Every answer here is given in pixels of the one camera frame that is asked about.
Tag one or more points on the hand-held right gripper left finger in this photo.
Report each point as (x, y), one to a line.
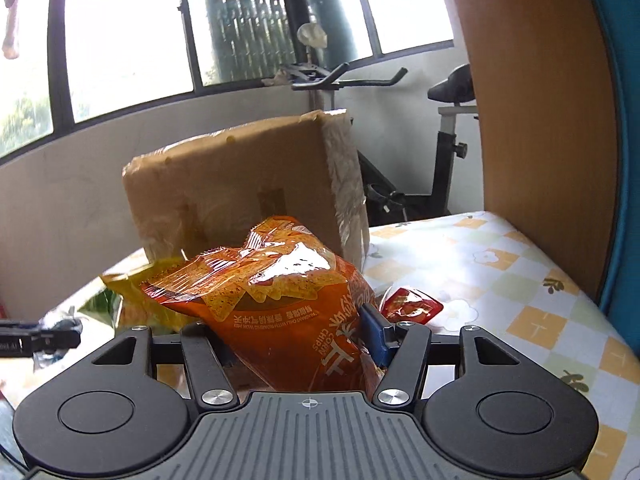
(199, 352)

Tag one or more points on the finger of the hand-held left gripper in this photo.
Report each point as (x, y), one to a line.
(55, 337)

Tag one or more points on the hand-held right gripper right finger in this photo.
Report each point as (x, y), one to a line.
(374, 332)

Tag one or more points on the small red snack packet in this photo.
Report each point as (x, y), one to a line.
(410, 305)

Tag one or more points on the yellow snack packet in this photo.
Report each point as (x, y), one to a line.
(142, 305)

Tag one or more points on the orange corn chip bag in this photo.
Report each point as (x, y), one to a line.
(280, 290)

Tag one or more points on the checkered floral tablecloth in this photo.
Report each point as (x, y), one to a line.
(500, 270)

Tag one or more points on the taped cardboard box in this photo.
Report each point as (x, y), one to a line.
(240, 180)

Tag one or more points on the black exercise bike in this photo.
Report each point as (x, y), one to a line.
(442, 160)

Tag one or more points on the wooden board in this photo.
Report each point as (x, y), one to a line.
(540, 110)

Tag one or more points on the blue padded panel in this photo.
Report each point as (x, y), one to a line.
(625, 135)

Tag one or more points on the green lattice column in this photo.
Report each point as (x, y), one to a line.
(250, 15)

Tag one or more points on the black window frame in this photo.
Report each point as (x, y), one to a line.
(195, 60)

